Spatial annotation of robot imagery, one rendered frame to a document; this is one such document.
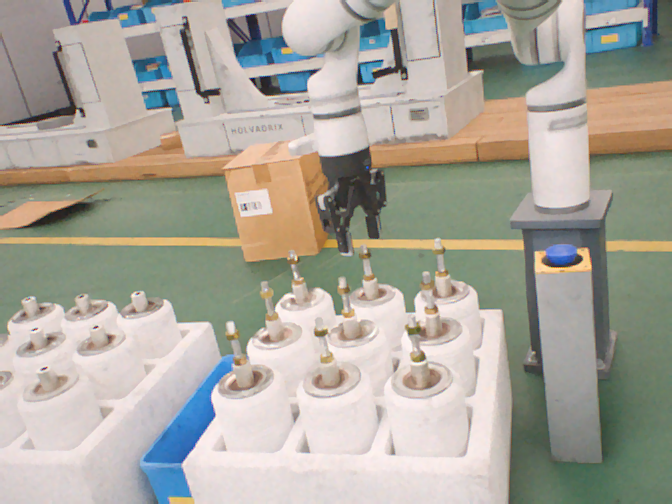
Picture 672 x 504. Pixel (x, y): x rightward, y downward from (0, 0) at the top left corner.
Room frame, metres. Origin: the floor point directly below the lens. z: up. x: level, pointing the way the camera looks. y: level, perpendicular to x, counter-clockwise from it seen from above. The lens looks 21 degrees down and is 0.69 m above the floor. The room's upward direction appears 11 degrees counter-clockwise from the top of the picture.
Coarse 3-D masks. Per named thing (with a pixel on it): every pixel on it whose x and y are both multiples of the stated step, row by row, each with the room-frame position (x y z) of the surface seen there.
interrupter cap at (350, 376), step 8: (344, 368) 0.73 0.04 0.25; (352, 368) 0.73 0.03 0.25; (312, 376) 0.72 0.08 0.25; (320, 376) 0.72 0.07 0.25; (344, 376) 0.71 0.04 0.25; (352, 376) 0.71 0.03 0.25; (360, 376) 0.70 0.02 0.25; (304, 384) 0.71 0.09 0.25; (312, 384) 0.71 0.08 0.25; (320, 384) 0.71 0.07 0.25; (336, 384) 0.70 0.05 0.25; (344, 384) 0.69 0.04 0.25; (352, 384) 0.69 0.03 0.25; (312, 392) 0.69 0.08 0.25; (320, 392) 0.68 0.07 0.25; (328, 392) 0.68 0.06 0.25; (336, 392) 0.68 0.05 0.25; (344, 392) 0.68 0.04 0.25
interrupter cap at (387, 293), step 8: (360, 288) 0.96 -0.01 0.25; (384, 288) 0.95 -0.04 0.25; (392, 288) 0.94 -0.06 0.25; (352, 296) 0.94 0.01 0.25; (360, 296) 0.94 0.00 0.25; (384, 296) 0.92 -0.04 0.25; (392, 296) 0.91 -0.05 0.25; (352, 304) 0.92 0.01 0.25; (360, 304) 0.91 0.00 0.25; (368, 304) 0.90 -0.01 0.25; (376, 304) 0.90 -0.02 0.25
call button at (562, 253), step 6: (552, 246) 0.81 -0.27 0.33; (558, 246) 0.81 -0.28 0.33; (564, 246) 0.81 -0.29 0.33; (570, 246) 0.80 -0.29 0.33; (546, 252) 0.80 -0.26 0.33; (552, 252) 0.80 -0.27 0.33; (558, 252) 0.79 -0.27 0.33; (564, 252) 0.79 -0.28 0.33; (570, 252) 0.78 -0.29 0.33; (576, 252) 0.79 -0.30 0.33; (552, 258) 0.79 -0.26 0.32; (558, 258) 0.78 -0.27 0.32; (564, 258) 0.78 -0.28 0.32; (570, 258) 0.78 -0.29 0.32; (558, 264) 0.79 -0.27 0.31
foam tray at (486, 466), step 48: (480, 384) 0.74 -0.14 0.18; (384, 432) 0.68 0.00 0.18; (480, 432) 0.65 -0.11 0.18; (192, 480) 0.70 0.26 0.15; (240, 480) 0.67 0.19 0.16; (288, 480) 0.65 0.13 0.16; (336, 480) 0.63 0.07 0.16; (384, 480) 0.61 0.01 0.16; (432, 480) 0.60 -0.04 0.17; (480, 480) 0.58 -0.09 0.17
